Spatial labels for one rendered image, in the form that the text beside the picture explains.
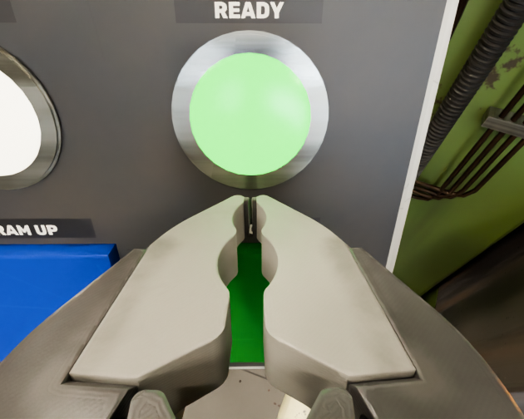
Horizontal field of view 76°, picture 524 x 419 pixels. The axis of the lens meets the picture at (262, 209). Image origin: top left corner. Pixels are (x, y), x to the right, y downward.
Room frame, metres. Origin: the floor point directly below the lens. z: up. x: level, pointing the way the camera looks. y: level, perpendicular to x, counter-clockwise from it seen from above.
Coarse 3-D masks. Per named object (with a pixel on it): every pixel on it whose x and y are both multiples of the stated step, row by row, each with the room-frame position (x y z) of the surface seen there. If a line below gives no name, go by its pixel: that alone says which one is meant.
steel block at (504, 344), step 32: (480, 256) 0.24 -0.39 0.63; (512, 256) 0.20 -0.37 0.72; (448, 288) 0.22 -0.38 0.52; (480, 288) 0.18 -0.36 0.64; (512, 288) 0.15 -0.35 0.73; (448, 320) 0.15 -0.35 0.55; (480, 320) 0.12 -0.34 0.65; (512, 320) 0.11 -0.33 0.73; (480, 352) 0.08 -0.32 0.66; (512, 352) 0.07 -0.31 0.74; (512, 384) 0.03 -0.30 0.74
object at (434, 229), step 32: (480, 0) 0.29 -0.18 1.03; (480, 32) 0.29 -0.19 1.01; (448, 64) 0.29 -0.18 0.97; (512, 64) 0.27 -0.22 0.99; (480, 96) 0.27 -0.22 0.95; (512, 96) 0.26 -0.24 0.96; (480, 128) 0.27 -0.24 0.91; (448, 160) 0.27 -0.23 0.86; (512, 160) 0.25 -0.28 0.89; (480, 192) 0.25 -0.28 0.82; (512, 192) 0.23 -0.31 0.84; (416, 224) 0.26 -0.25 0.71; (448, 224) 0.25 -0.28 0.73; (480, 224) 0.23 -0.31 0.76; (512, 224) 0.22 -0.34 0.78; (416, 256) 0.25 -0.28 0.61; (448, 256) 0.23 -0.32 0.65; (416, 288) 0.23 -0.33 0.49
